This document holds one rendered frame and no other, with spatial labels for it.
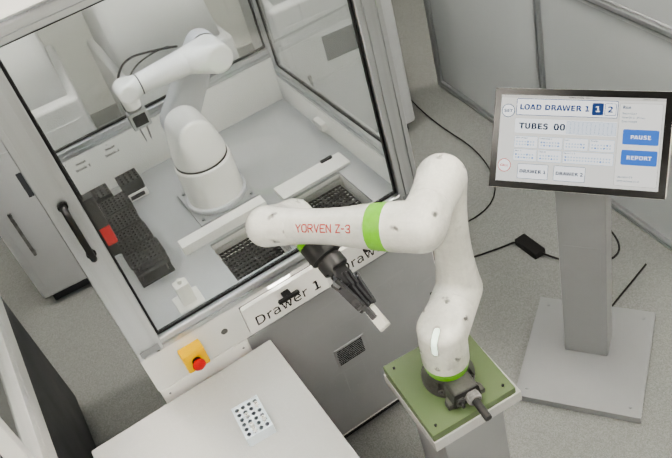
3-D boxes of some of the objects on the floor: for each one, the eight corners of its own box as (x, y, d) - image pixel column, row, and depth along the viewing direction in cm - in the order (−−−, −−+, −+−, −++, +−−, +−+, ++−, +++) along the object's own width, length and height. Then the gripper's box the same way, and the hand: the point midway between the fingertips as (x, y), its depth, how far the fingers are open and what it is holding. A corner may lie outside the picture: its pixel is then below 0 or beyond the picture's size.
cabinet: (461, 368, 314) (432, 224, 263) (240, 520, 286) (160, 392, 235) (340, 248, 383) (298, 116, 332) (153, 362, 355) (76, 236, 305)
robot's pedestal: (543, 526, 259) (526, 391, 211) (468, 576, 253) (433, 448, 205) (490, 459, 281) (464, 323, 233) (420, 503, 275) (378, 373, 227)
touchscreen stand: (640, 423, 278) (647, 214, 214) (514, 399, 298) (486, 200, 233) (655, 317, 311) (665, 107, 246) (541, 301, 330) (522, 103, 265)
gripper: (324, 252, 199) (384, 324, 193) (348, 245, 210) (405, 313, 204) (306, 271, 202) (365, 343, 196) (330, 263, 213) (387, 331, 207)
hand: (377, 317), depth 201 cm, fingers closed
